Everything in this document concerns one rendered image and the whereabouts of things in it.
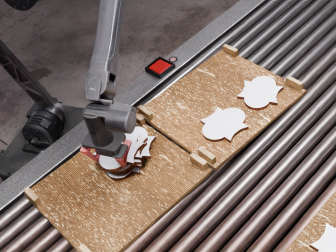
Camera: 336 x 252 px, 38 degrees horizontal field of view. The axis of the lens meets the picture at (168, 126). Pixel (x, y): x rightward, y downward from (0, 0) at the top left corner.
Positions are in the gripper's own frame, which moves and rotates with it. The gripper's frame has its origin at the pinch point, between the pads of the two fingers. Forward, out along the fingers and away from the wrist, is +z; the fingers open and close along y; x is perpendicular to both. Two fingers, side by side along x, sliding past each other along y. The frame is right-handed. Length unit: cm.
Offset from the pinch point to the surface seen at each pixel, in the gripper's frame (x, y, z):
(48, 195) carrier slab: 10.7, 16.5, 7.2
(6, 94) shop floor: -105, 153, 99
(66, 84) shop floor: -123, 117, 99
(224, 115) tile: -29.6, -22.9, 5.7
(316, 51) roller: -69, -44, 8
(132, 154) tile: -3.7, -4.8, -0.1
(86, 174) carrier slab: 1.3, 9.2, 7.1
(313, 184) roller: -13, -52, 9
